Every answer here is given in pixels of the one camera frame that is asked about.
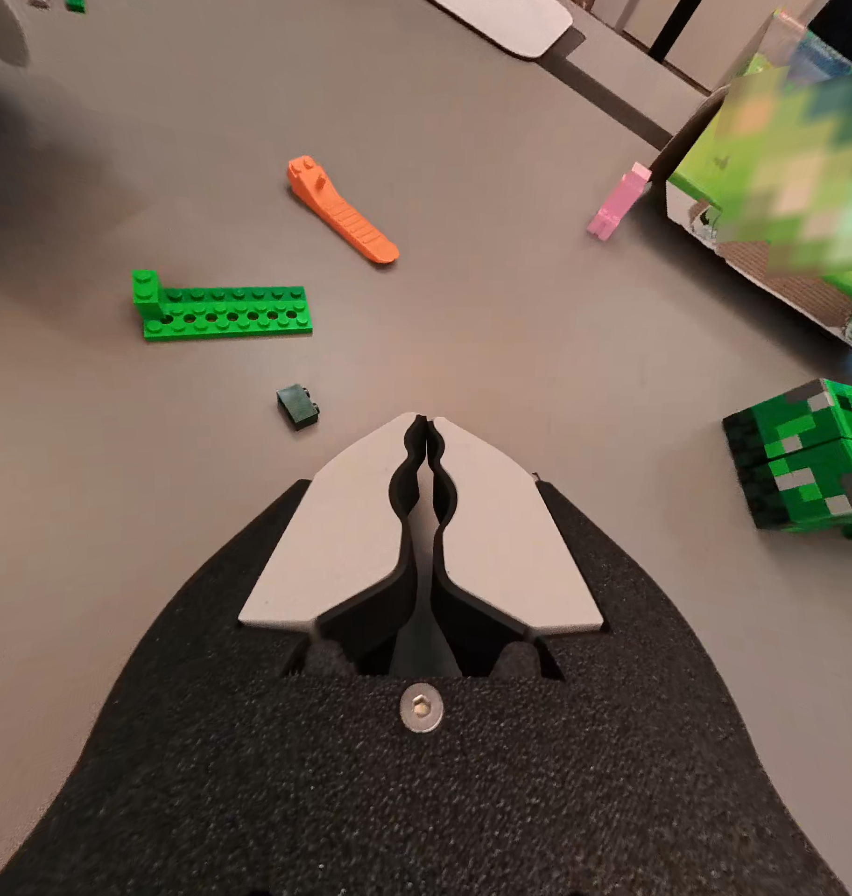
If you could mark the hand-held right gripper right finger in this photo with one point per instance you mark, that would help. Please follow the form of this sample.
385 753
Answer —
517 553

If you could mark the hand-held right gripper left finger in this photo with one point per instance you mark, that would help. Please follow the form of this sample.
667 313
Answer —
328 553

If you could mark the green lego plate assembly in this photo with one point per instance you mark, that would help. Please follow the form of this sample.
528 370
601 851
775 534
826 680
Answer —
209 297

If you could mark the dark green lego piece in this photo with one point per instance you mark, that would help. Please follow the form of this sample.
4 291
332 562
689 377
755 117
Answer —
298 407

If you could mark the green lego creeper figure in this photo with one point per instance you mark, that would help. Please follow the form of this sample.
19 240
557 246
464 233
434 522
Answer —
804 455

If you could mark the orange lego brick separator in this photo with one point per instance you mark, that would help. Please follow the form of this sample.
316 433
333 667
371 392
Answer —
342 210

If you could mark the pink lego pig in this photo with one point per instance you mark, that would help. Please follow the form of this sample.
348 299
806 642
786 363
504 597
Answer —
618 203

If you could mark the green lego box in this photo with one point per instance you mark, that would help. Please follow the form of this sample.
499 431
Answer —
706 161

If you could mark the white book stand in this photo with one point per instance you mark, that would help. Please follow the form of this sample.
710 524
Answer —
517 21

